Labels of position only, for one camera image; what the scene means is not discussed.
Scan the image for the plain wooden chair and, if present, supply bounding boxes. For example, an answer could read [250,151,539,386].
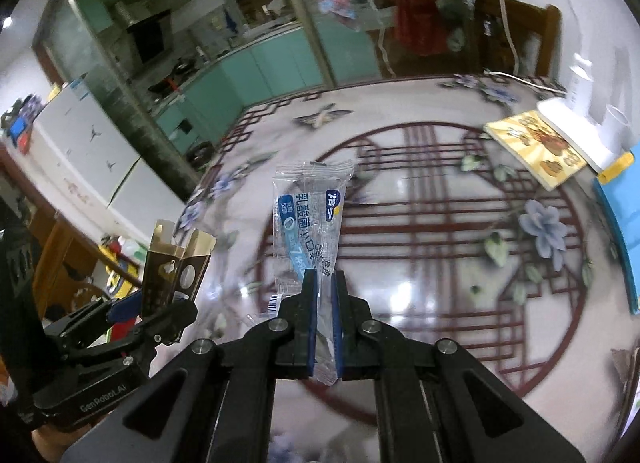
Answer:
[472,0,562,80]

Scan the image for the floral tablecloth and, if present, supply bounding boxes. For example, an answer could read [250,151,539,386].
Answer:
[170,70,640,463]

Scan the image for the green detergent jug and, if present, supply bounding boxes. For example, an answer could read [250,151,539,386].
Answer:
[119,238,151,260]

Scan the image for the white flat box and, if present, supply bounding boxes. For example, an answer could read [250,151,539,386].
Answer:
[536,96,621,174]

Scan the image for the small gold black box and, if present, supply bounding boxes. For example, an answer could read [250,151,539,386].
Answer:
[141,220,217,319]

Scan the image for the person's left hand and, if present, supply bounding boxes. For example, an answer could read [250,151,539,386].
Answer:
[30,427,84,463]

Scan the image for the teal kitchen cabinets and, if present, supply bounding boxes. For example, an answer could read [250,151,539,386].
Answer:
[70,0,386,154]

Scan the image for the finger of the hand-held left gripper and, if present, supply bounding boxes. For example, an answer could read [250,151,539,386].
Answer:
[106,289,145,322]
[127,299,199,359]

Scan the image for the blue tray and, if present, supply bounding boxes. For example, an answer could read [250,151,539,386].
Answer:
[592,176,640,316]

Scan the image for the yellow block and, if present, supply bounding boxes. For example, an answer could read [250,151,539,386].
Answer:
[597,150,636,186]

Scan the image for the white bottle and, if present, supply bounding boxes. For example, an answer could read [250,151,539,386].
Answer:
[565,63,593,119]

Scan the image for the clear blue printed wrapper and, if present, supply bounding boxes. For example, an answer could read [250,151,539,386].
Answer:
[265,159,356,386]

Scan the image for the yellow toy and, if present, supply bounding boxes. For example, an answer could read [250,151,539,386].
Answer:
[97,235,143,289]

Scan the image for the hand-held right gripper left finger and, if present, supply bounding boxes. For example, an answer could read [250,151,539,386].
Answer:
[60,267,319,463]

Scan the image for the green patterned bin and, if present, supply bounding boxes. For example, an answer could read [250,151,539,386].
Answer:
[186,140,217,169]

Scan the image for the white cable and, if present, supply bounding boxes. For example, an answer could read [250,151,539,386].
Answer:
[482,0,568,94]

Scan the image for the white cup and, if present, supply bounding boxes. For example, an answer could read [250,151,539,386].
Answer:
[597,104,632,154]

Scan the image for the white refrigerator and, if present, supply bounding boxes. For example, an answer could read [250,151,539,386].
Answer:
[25,78,186,224]

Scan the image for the black range hood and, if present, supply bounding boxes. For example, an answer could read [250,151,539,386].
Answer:
[112,0,173,64]

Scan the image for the yellow patterned box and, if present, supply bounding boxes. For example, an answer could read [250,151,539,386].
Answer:
[482,110,588,191]

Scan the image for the blue red boxes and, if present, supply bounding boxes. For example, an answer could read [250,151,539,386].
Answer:
[0,93,43,151]

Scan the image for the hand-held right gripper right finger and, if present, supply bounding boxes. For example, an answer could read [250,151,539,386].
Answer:
[331,269,587,463]

